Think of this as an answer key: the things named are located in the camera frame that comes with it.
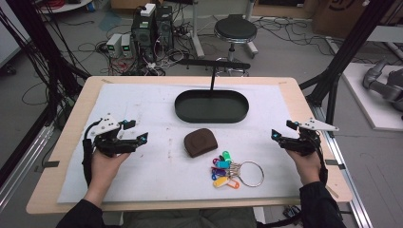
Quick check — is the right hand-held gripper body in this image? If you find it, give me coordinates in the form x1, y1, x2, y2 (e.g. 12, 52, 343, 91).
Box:
278, 117, 340, 157

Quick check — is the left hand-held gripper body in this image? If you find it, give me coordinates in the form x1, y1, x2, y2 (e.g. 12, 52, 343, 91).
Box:
89, 112, 141, 158

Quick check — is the key ring with colourful tags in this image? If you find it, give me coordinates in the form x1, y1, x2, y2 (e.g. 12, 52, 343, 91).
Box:
210, 150, 265, 190

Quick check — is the brown pouch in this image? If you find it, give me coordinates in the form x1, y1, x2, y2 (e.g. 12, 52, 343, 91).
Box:
183, 127, 219, 159

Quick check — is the black oval tray stand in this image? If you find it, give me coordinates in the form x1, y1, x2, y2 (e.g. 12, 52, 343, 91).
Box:
174, 58, 252, 124

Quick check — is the person's right hand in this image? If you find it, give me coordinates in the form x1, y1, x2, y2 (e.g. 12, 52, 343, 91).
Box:
285, 148, 322, 187

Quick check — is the person's left hand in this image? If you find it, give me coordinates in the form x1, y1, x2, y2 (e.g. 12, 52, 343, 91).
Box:
89, 149, 132, 193

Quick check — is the white table mat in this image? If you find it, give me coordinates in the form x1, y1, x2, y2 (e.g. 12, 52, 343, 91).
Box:
56, 83, 304, 204

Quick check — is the wooden table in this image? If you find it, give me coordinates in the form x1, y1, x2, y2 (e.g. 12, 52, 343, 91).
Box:
26, 75, 354, 216

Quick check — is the white board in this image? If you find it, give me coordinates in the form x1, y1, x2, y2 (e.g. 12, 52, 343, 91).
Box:
341, 62, 403, 133

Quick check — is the grey power supply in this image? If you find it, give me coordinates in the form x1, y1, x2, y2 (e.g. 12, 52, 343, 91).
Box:
120, 33, 134, 59
106, 32, 124, 59

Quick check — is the black computer tower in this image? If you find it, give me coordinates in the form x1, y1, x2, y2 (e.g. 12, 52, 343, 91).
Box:
155, 5, 175, 51
130, 9, 159, 63

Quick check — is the black round stool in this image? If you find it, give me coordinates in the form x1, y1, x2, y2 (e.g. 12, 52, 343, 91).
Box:
213, 13, 259, 77

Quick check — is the white table leg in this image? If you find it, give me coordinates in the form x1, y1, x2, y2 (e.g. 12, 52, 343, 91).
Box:
189, 0, 206, 59

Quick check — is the white box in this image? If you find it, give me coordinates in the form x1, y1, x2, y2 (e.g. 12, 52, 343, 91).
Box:
139, 3, 157, 18

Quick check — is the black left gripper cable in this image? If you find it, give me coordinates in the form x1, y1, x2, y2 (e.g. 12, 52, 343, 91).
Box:
81, 121, 103, 188

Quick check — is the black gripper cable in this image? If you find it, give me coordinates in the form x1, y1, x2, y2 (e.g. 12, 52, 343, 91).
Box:
81, 121, 103, 188
311, 134, 329, 185

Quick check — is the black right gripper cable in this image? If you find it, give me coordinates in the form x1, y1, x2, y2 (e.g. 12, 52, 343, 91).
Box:
311, 134, 329, 185

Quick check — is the aluminium rail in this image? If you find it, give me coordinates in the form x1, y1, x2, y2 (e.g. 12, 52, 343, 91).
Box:
311, 104, 375, 228
0, 123, 55, 213

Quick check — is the black frame post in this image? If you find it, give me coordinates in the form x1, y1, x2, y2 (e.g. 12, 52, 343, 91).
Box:
298, 0, 397, 125
5, 0, 91, 127

